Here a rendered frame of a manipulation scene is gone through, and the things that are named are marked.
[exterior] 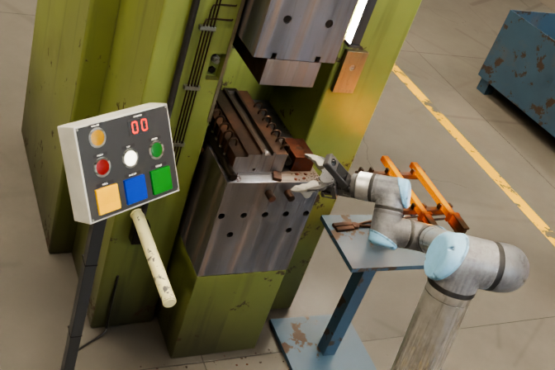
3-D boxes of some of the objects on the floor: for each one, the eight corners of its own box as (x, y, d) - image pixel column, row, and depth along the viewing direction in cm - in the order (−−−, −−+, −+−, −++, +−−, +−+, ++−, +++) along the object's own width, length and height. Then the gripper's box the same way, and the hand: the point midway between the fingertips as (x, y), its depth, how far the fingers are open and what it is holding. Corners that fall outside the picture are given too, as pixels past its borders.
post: (72, 381, 276) (122, 149, 219) (61, 382, 274) (109, 149, 217) (70, 372, 279) (119, 141, 221) (59, 373, 277) (106, 140, 220)
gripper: (349, 219, 231) (290, 207, 237) (366, 171, 242) (309, 161, 249) (347, 202, 224) (286, 191, 231) (364, 154, 236) (305, 144, 242)
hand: (296, 170), depth 238 cm, fingers open, 14 cm apart
